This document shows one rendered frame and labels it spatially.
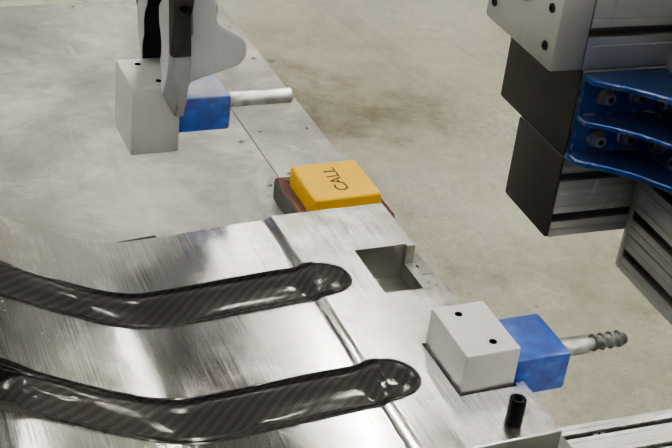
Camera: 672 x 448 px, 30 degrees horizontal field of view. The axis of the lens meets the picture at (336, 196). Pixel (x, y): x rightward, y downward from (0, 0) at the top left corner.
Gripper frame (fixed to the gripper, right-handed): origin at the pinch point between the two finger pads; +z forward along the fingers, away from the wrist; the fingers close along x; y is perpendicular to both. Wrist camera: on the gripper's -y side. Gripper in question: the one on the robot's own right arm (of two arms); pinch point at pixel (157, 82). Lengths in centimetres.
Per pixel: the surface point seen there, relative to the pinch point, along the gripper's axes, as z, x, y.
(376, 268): 7.9, -15.8, 11.7
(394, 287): 8.8, -17.0, 12.7
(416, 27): 96, 216, 136
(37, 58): 15.1, 38.1, -2.0
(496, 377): 5.3, -31.7, 12.3
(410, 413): 6.0, -32.5, 6.4
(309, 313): 6.4, -21.6, 4.4
